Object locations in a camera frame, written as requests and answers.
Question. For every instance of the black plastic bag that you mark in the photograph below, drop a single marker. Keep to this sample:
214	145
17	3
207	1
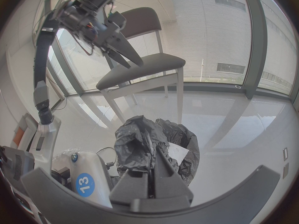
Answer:
186	148

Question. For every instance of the window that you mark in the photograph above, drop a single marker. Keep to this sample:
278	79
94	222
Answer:
254	31

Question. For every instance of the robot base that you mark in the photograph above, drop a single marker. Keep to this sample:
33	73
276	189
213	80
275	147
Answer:
91	162

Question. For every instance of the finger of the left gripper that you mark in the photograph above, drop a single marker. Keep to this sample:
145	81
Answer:
128	49
115	56

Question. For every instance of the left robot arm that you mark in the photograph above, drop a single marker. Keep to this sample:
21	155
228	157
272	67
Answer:
42	50

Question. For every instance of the dark grey white-legged chair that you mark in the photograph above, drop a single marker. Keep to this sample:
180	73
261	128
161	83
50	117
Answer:
149	64

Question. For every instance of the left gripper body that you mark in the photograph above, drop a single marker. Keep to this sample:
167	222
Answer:
109	35

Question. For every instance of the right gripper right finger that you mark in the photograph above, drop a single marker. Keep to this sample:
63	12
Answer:
168	178

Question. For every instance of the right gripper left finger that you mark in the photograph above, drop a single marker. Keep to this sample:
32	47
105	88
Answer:
130	185

